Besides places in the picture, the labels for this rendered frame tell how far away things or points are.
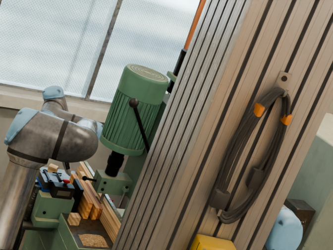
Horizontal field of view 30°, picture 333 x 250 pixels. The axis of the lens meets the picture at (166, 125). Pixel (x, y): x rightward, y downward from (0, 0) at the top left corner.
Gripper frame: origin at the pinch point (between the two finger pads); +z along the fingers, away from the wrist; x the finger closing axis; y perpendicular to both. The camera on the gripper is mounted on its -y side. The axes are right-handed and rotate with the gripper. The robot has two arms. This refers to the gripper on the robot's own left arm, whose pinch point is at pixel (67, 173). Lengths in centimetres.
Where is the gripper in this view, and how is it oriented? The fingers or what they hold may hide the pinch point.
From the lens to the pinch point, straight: 238.0
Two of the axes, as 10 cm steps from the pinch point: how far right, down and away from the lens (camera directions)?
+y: 9.1, -3.1, 2.9
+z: 1.3, 8.5, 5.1
